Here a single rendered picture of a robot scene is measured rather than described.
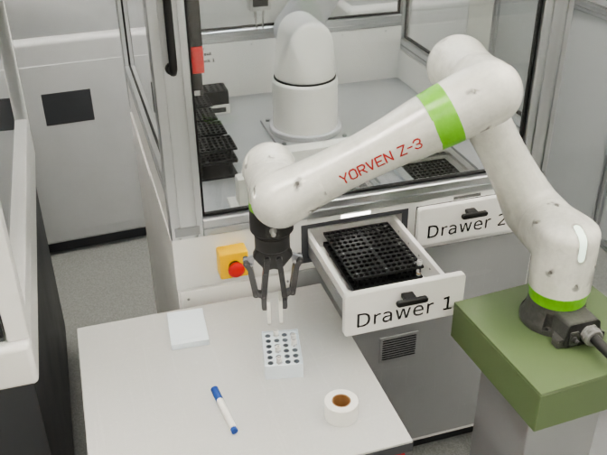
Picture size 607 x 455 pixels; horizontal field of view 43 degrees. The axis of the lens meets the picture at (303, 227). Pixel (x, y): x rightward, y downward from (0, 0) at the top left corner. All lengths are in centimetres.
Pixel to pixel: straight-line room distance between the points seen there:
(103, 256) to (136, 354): 187
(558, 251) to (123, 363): 97
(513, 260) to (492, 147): 68
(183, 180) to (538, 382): 88
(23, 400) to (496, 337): 105
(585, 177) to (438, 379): 170
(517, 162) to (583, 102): 212
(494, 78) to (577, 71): 241
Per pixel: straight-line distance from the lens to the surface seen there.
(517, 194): 171
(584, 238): 162
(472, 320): 174
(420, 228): 203
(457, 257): 216
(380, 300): 169
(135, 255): 362
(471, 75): 140
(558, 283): 166
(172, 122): 171
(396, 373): 232
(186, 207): 181
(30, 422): 189
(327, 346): 179
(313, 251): 191
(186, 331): 183
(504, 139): 164
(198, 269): 190
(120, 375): 176
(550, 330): 172
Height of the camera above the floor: 189
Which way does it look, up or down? 30 degrees down
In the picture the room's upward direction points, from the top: 1 degrees counter-clockwise
